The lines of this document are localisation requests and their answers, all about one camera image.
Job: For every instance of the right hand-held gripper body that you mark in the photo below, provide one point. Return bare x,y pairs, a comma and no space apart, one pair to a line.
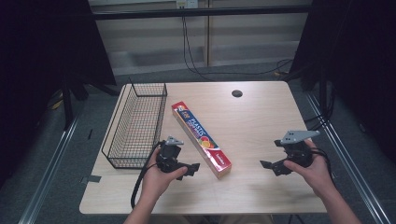
295,146

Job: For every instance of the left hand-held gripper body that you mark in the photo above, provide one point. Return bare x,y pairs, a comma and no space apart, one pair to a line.
168,152

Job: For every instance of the red plastic wrap box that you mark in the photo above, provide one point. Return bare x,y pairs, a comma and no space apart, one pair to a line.
200,138

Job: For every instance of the person's left hand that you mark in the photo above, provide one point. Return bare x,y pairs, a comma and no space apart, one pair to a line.
158,180

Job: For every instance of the person's right hand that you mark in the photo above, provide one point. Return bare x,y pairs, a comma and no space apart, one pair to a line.
314,174

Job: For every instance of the black table grommet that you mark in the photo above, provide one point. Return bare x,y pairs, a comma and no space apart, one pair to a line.
237,93

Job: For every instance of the grey tape piece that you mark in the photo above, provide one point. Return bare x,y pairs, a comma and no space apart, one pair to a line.
92,179

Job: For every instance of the black curtain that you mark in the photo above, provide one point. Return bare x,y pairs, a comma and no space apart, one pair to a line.
46,62
355,62

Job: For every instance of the black horizontal bar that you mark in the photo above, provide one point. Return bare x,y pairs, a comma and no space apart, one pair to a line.
199,12

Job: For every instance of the metal floor rail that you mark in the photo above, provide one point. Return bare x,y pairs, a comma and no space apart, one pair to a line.
49,174
345,155

